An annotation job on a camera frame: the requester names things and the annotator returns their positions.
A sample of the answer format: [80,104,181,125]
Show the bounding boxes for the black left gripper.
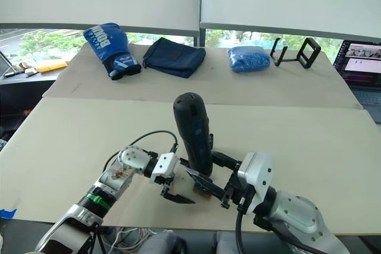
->
[154,158,196,205]

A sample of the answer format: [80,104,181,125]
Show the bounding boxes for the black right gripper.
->
[184,152,249,212]

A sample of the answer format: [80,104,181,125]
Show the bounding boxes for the black and blue electric screwdriver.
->
[173,92,214,177]

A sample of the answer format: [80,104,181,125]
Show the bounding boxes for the blue tape piece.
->
[0,208,18,220]

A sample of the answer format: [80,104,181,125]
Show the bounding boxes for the dark grey rounded shape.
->
[142,231,188,254]

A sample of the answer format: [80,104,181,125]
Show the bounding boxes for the beige cardboard sheet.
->
[0,97,381,235]
[42,42,364,109]

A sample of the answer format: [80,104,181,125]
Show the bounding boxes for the blue shoe cover pack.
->
[227,46,271,74]

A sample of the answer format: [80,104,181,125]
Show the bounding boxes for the navy fabric pouch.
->
[142,37,207,79]

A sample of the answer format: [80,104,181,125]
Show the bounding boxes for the blue boxing glove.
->
[83,22,142,81]

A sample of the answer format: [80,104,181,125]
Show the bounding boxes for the yellow padded envelope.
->
[35,60,70,74]

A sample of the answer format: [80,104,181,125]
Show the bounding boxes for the open laptop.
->
[333,39,381,124]

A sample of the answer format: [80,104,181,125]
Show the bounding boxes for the black side desk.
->
[0,70,61,143]

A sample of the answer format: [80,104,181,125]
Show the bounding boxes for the grey tablet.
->
[0,51,18,78]

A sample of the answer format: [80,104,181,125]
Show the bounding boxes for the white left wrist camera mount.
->
[148,152,180,185]

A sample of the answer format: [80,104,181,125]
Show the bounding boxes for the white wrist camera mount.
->
[148,152,180,185]
[237,151,273,215]

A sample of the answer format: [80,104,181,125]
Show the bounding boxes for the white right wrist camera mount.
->
[237,151,273,215]

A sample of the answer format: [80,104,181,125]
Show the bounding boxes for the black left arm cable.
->
[103,130,180,172]

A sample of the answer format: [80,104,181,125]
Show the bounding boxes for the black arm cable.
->
[103,130,180,172]
[235,203,328,254]

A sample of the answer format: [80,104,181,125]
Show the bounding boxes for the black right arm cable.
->
[235,203,328,254]

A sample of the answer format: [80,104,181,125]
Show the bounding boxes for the white cable bundle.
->
[105,226,158,251]

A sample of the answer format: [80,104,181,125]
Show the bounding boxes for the black wire stand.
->
[270,37,302,67]

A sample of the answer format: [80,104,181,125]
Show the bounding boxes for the grey window frame post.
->
[192,0,207,48]

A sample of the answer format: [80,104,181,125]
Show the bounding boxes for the black square frame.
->
[298,37,323,70]

